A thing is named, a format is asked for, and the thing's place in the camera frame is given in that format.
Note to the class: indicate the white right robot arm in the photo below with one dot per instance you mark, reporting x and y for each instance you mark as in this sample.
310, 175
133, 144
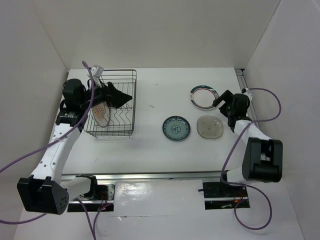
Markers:
263, 156

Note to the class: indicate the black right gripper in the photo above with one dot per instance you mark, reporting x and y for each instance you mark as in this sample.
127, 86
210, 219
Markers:
227, 96

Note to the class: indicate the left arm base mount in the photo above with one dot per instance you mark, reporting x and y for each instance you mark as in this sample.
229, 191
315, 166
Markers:
97, 195

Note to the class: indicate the aluminium right side rail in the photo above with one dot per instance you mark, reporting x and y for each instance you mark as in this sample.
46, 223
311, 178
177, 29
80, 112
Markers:
243, 85

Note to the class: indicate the orange sunburst white plate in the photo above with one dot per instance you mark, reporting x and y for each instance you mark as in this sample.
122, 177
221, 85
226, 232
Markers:
101, 114

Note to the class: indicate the clear glass square plate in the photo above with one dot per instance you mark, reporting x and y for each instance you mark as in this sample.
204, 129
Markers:
210, 127

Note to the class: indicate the aluminium front rail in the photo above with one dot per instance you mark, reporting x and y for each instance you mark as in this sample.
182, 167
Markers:
155, 176

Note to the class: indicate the green red rimmed white plate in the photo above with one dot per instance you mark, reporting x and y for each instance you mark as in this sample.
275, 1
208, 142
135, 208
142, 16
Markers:
202, 97

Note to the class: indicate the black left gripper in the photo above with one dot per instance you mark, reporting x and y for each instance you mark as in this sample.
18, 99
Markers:
115, 98

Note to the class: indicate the aluminium rail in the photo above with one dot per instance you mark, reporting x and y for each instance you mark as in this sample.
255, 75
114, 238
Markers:
155, 176
243, 85

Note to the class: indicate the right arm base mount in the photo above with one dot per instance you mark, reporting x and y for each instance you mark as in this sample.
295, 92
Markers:
218, 196

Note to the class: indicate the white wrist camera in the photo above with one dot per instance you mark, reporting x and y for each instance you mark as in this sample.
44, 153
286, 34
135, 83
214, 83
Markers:
94, 73
247, 92

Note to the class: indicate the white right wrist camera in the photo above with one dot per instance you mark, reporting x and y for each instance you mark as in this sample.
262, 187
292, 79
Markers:
247, 92

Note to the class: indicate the blue patterned small plate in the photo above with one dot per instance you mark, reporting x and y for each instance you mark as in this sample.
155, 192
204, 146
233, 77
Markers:
176, 128

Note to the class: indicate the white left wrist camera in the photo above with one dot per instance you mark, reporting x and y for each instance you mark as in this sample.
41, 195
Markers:
94, 73

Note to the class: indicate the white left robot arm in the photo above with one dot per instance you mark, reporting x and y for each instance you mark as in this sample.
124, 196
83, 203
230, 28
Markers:
42, 191

